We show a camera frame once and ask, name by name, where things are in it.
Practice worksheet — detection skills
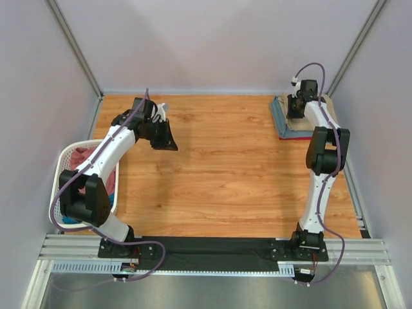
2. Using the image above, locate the beige t shirt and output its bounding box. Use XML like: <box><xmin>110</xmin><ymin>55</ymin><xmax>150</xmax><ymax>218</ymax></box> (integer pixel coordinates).
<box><xmin>278</xmin><ymin>93</ymin><xmax>337</xmax><ymax>131</ymax></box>

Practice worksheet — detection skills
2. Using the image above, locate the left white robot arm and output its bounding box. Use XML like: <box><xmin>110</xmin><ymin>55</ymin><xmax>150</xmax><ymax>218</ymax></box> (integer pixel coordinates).
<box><xmin>51</xmin><ymin>95</ymin><xmax>178</xmax><ymax>246</ymax></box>

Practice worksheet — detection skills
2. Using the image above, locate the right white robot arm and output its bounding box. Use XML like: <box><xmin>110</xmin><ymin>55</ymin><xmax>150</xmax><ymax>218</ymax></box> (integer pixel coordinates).
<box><xmin>287</xmin><ymin>77</ymin><xmax>350</xmax><ymax>259</ymax></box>

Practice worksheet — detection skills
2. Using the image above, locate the folded grey-blue t shirt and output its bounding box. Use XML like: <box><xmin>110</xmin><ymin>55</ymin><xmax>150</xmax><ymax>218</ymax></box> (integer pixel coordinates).
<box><xmin>269</xmin><ymin>97</ymin><xmax>313</xmax><ymax>138</ymax></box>

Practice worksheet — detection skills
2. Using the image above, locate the folded red t shirt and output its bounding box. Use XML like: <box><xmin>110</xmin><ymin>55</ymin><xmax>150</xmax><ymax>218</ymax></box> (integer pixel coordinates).
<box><xmin>278</xmin><ymin>136</ymin><xmax>312</xmax><ymax>141</ymax></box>

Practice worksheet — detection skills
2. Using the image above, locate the pink t shirt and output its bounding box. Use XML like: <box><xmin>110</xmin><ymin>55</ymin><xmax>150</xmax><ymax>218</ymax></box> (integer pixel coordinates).
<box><xmin>70</xmin><ymin>146</ymin><xmax>116</xmax><ymax>198</ymax></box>

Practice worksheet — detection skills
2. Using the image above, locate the white laundry basket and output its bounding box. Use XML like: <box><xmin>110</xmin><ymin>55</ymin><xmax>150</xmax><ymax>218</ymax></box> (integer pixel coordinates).
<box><xmin>49</xmin><ymin>139</ymin><xmax>120</xmax><ymax>230</ymax></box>

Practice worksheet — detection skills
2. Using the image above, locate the blue t shirt in basket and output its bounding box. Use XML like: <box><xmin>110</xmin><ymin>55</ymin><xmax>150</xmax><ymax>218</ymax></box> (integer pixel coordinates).
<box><xmin>62</xmin><ymin>193</ymin><xmax>115</xmax><ymax>224</ymax></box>

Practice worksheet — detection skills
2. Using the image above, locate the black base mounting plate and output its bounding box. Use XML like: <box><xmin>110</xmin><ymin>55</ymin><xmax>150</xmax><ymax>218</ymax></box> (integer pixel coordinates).
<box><xmin>98</xmin><ymin>236</ymin><xmax>328</xmax><ymax>272</ymax></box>

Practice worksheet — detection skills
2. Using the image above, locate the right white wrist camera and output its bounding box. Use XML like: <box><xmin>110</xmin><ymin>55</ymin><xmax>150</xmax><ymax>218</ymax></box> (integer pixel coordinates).
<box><xmin>291</xmin><ymin>76</ymin><xmax>301</xmax><ymax>96</ymax></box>

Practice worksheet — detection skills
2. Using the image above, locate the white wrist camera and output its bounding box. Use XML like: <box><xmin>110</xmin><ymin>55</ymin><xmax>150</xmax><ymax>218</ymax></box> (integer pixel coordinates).
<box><xmin>291</xmin><ymin>76</ymin><xmax>301</xmax><ymax>96</ymax></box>
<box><xmin>153</xmin><ymin>103</ymin><xmax>169</xmax><ymax>122</ymax></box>

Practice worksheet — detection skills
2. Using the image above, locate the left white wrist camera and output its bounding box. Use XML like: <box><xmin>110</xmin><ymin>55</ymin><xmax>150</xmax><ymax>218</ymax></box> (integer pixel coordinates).
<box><xmin>153</xmin><ymin>103</ymin><xmax>169</xmax><ymax>122</ymax></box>

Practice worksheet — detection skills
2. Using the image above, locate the right aluminium frame post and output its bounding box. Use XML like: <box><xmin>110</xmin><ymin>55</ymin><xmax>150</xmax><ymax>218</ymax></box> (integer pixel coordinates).
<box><xmin>326</xmin><ymin>0</ymin><xmax>388</xmax><ymax>97</ymax></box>

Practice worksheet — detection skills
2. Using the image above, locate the aluminium frame post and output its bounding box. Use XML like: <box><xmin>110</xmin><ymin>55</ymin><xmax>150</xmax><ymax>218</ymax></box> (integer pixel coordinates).
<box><xmin>326</xmin><ymin>0</ymin><xmax>388</xmax><ymax>97</ymax></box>
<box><xmin>44</xmin><ymin>0</ymin><xmax>104</xmax><ymax>98</ymax></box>

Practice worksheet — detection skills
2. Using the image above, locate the left aluminium frame post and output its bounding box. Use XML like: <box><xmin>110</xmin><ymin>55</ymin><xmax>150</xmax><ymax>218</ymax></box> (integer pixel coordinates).
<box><xmin>44</xmin><ymin>0</ymin><xmax>104</xmax><ymax>98</ymax></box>

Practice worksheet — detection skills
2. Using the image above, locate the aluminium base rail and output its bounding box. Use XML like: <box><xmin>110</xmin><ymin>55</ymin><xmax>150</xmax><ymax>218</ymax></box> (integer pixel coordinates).
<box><xmin>23</xmin><ymin>235</ymin><xmax>406</xmax><ymax>308</ymax></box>

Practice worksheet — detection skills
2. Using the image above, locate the grey slotted cable duct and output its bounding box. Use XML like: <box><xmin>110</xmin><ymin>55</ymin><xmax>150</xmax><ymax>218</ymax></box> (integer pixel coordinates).
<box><xmin>51</xmin><ymin>260</ymin><xmax>315</xmax><ymax>277</ymax></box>

